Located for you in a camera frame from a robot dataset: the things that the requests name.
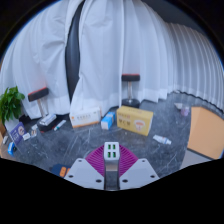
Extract black stool red-edged seat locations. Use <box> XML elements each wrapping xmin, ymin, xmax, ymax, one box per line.
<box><xmin>27</xmin><ymin>87</ymin><xmax>69</xmax><ymax>132</ymax></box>
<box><xmin>120</xmin><ymin>73</ymin><xmax>141</xmax><ymax>108</ymax></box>

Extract small clear box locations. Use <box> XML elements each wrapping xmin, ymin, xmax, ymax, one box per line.
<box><xmin>30</xmin><ymin>123</ymin><xmax>40</xmax><ymax>138</ymax></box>

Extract small blue white box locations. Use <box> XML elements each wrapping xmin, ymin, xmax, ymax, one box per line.
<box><xmin>100</xmin><ymin>111</ymin><xmax>117</xmax><ymax>131</ymax></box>

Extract small bright blue box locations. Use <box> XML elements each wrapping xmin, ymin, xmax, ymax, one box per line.
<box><xmin>7</xmin><ymin>141</ymin><xmax>18</xmax><ymax>157</ymax></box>

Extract green potted plant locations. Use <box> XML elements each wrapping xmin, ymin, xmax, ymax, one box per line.
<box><xmin>0</xmin><ymin>85</ymin><xmax>26</xmax><ymax>133</ymax></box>

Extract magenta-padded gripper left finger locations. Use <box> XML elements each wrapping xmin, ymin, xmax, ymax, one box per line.
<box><xmin>63</xmin><ymin>144</ymin><xmax>107</xmax><ymax>191</ymax></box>

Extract yellow cardboard box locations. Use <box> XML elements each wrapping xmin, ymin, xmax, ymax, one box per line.
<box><xmin>116</xmin><ymin>105</ymin><xmax>154</xmax><ymax>137</ymax></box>

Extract white box orange stripe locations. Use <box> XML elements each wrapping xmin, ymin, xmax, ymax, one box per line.
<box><xmin>69</xmin><ymin>106</ymin><xmax>102</xmax><ymax>129</ymax></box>

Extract small purple cup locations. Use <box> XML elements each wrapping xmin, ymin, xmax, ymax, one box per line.
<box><xmin>180</xmin><ymin>105</ymin><xmax>190</xmax><ymax>117</ymax></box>

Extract orange board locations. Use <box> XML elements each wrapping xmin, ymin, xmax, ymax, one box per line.
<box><xmin>186</xmin><ymin>106</ymin><xmax>224</xmax><ymax>160</ymax></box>

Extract purple printed box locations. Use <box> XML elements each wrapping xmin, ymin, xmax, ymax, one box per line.
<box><xmin>9</xmin><ymin>121</ymin><xmax>27</xmax><ymax>146</ymax></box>

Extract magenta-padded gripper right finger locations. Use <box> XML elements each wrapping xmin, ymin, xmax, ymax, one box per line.
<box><xmin>118</xmin><ymin>144</ymin><xmax>160</xmax><ymax>191</ymax></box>

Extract blue power strip orange sockets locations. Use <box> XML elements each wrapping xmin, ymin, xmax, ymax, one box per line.
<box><xmin>49</xmin><ymin>163</ymin><xmax>72</xmax><ymax>178</ymax></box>

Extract white blue pen-shaped tube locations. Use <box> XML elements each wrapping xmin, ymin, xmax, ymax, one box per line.
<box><xmin>53</xmin><ymin>119</ymin><xmax>67</xmax><ymax>131</ymax></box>

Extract flat white blue box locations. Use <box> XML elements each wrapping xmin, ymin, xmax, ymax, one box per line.
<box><xmin>39</xmin><ymin>113</ymin><xmax>58</xmax><ymax>126</ymax></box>

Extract white curtain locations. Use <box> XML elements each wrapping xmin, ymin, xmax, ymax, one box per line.
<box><xmin>0</xmin><ymin>0</ymin><xmax>85</xmax><ymax>120</ymax></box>
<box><xmin>69</xmin><ymin>0</ymin><xmax>224</xmax><ymax>116</ymax></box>

